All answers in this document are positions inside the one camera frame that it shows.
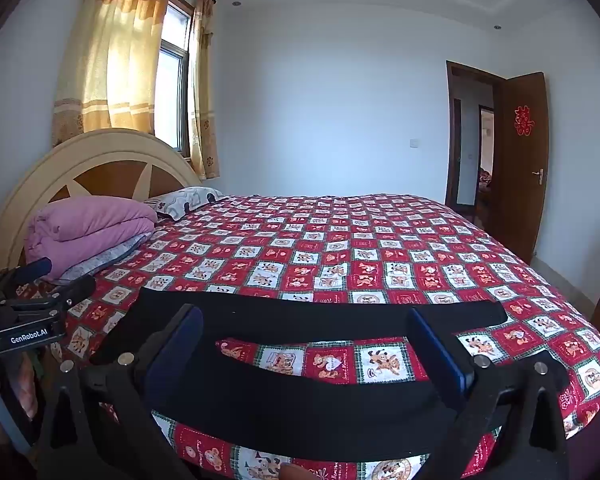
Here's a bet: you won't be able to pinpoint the brown door frame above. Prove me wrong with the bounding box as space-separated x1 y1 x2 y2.
444 60 507 225

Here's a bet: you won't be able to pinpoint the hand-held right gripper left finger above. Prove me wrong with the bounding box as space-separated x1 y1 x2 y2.
32 304 204 480

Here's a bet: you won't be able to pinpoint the window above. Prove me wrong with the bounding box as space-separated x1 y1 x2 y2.
152 0 195 157

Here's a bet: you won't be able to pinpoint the grey patterned pillow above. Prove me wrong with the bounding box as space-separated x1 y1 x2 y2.
144 186 225 222

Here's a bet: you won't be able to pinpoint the brown wooden door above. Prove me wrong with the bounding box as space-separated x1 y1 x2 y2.
486 71 551 266

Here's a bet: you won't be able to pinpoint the pink folded quilt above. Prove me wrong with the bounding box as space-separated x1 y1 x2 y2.
25 196 159 281

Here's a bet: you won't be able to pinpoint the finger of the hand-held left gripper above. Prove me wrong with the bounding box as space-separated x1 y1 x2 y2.
44 274 97 307
9 257 54 287

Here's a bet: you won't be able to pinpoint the cream and brown headboard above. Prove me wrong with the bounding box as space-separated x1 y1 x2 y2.
0 128 203 272

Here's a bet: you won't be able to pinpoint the narrow yellow curtain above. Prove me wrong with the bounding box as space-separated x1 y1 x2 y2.
187 0 221 181

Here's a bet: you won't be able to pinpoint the black pants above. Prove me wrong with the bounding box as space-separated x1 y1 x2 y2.
87 287 569 462

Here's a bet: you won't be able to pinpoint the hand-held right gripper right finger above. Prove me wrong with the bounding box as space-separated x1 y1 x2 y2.
406 307 572 480

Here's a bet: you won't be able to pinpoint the red checked cartoon bedspread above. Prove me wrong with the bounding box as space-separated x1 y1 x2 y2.
24 192 600 480

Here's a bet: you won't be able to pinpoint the wide yellow curtain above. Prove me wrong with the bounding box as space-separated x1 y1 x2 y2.
51 0 178 149

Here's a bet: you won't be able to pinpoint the grey folded blanket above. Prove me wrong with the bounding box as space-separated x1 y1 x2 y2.
55 232 156 283

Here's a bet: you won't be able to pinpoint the red paper door decoration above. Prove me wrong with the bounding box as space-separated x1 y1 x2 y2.
513 105 535 137

